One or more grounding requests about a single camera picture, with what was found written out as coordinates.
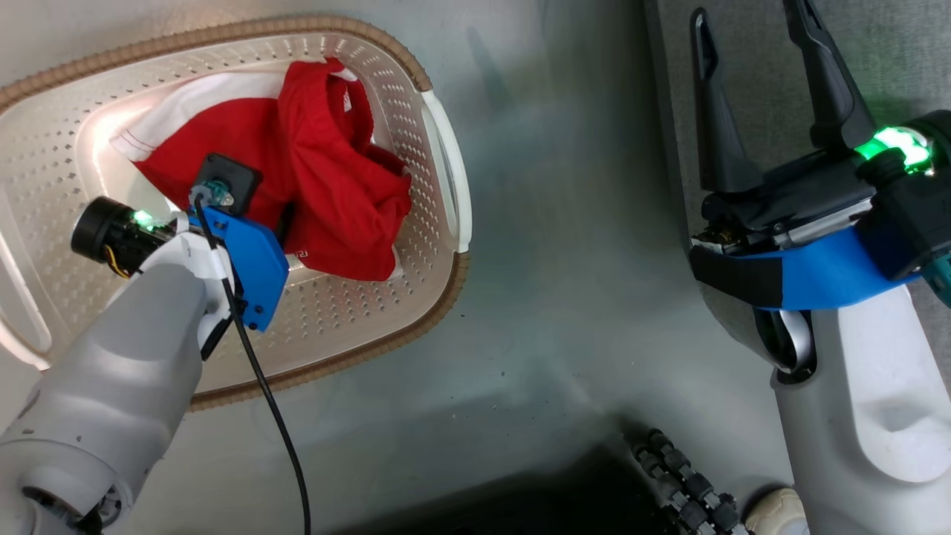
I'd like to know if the blue right camera mount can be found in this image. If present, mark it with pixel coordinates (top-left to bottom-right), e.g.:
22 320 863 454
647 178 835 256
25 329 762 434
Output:
689 223 951 311

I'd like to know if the blue left camera mount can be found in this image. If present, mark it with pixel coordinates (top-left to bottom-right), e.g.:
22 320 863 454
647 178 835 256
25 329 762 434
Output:
187 204 291 333

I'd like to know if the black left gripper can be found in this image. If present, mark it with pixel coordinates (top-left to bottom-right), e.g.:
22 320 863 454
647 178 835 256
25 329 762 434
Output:
71 195 176 280

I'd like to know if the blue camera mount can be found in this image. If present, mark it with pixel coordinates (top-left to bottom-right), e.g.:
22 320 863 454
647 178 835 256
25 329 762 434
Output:
689 223 951 311
187 204 291 333

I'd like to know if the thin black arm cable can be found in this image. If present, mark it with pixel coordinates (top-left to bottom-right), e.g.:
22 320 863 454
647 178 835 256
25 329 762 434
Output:
193 187 313 535

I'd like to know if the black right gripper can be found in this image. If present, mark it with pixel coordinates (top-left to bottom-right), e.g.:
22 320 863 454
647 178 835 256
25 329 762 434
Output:
689 0 934 258

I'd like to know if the black roller wheel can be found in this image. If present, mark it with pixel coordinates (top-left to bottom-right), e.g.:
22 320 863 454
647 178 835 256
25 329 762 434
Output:
630 427 748 535

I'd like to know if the red and white shirt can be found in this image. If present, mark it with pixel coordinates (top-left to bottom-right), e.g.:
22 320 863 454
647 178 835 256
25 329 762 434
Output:
110 58 414 282

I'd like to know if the beige perforated laundry basket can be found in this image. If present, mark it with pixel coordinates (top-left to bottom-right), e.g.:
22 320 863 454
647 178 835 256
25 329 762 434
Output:
0 15 473 414

